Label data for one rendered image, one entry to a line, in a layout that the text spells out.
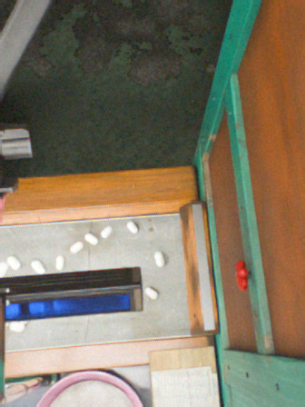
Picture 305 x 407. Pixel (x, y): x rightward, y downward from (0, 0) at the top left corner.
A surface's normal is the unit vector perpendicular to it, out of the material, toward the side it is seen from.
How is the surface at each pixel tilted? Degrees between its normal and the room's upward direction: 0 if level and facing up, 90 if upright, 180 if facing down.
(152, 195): 0
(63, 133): 0
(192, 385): 0
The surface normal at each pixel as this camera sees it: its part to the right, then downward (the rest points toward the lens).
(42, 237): 0.00, -0.25
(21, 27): 0.11, 0.44
